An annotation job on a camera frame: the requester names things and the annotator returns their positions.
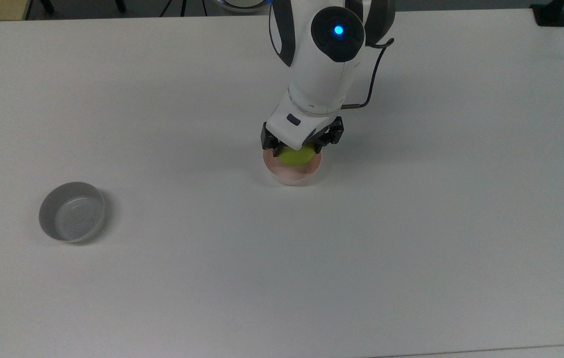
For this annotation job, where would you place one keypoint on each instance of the pink plastic bowl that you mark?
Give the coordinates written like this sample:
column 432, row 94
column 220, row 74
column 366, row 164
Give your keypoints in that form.
column 292, row 176

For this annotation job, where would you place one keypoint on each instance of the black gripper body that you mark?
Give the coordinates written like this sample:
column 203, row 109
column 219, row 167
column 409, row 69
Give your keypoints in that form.
column 332, row 132

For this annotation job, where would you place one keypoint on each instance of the black tripod legs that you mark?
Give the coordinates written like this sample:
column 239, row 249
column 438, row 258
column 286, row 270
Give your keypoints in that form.
column 182, row 7

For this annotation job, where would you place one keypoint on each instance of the black table clamp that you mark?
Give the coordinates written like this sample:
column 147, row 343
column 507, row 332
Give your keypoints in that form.
column 550, row 15

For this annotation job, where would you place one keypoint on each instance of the green pear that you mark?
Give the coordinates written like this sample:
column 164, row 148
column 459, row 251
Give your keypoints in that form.
column 296, row 156

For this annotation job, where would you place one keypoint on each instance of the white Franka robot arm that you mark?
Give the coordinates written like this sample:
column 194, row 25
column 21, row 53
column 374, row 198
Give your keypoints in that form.
column 322, row 74

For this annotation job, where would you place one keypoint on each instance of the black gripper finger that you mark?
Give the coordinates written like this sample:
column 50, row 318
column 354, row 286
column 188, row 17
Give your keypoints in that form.
column 275, row 152
column 318, row 148

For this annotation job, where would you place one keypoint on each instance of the gray plastic bowl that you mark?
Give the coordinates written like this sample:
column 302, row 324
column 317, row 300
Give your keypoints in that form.
column 70, row 214

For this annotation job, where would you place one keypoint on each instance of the black stand leg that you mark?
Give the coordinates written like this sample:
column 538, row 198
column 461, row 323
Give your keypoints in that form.
column 47, row 6
column 120, row 5

